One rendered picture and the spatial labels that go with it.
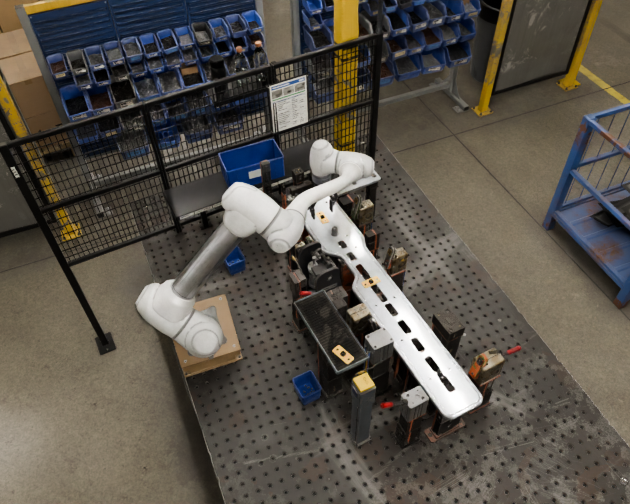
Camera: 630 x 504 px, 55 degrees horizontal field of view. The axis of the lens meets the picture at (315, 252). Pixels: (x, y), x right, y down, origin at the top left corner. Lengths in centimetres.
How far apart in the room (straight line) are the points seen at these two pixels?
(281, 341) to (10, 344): 193
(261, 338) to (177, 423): 88
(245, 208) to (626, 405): 253
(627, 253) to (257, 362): 258
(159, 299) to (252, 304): 69
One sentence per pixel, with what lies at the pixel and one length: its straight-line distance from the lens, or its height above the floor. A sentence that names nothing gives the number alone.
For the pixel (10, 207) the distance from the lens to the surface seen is 450.
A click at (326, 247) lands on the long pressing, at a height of 100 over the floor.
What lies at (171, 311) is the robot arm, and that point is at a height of 118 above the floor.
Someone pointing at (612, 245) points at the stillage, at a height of 16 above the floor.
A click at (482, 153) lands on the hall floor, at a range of 506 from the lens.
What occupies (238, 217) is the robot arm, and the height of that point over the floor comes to 157.
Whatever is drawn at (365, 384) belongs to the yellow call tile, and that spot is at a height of 116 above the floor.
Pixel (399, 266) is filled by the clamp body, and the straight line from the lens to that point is 282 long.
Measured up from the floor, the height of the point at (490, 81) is 31.
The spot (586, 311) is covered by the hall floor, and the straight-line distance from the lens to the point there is 416.
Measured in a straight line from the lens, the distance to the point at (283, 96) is 315.
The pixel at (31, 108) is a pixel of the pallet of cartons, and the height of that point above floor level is 52.
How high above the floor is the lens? 312
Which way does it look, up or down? 49 degrees down
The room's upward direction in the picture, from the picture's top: 2 degrees counter-clockwise
